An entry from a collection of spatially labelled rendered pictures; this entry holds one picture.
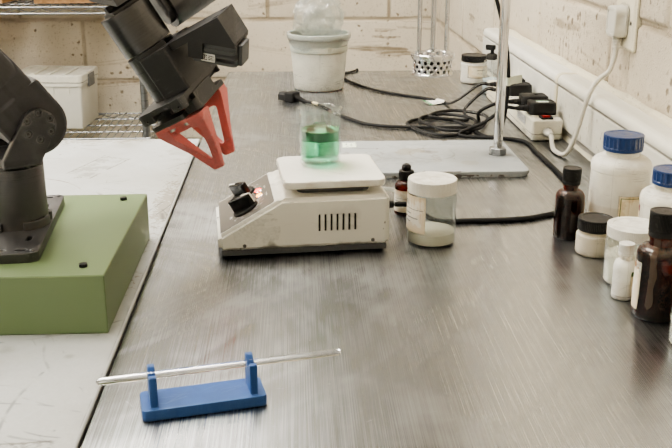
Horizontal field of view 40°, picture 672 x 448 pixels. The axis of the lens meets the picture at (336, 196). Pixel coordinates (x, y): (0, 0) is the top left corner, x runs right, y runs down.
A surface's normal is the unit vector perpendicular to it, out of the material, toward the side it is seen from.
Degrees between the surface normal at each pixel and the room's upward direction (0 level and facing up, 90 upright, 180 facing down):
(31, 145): 89
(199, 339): 0
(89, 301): 90
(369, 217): 90
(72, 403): 0
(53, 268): 1
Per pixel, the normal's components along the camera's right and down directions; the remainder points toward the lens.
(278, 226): 0.15, 0.29
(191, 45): -0.26, 0.51
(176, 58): 0.83, -0.33
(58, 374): 0.00, -0.96
